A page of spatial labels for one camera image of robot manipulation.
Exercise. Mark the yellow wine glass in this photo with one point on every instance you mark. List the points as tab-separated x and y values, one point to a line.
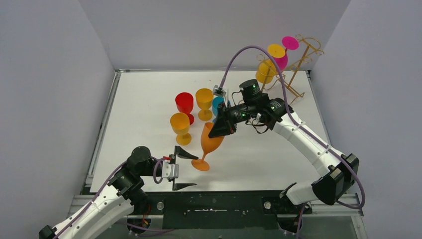
266	68
180	124
204	98

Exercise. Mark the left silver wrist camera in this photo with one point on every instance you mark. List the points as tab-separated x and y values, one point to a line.
170	170

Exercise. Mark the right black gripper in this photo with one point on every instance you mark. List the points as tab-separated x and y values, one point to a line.
225	124

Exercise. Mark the red wine glass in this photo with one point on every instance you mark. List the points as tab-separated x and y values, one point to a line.
185	104

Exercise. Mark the yellow wine glass behind orange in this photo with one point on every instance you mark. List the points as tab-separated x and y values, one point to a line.
266	68

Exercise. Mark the magenta wine glass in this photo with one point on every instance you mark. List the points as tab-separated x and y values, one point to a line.
290	43

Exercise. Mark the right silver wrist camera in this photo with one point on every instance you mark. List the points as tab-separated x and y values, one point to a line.
219	91

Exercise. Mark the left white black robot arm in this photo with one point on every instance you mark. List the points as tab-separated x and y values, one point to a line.
120	195

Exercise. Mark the cyan wine glass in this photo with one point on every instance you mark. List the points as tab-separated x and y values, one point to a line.
216	101

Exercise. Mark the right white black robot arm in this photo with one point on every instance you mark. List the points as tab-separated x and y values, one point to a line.
336	170

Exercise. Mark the gold wire glass rack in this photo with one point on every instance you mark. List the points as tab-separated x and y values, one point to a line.
311	47

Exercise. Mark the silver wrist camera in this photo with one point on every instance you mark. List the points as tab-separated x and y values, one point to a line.
219	91
170	170

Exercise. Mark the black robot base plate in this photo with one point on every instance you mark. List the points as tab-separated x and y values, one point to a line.
219	210

